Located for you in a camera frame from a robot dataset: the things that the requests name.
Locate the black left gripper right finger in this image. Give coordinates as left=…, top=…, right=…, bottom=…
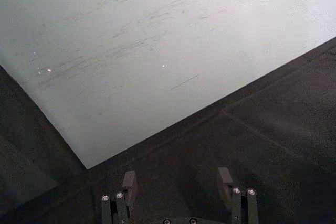
left=216, top=166, right=258, bottom=224

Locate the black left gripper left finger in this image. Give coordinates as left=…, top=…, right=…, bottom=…
left=101, top=170, right=138, bottom=224

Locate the black table cloth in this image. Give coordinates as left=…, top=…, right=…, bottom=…
left=0, top=37, right=336, bottom=224

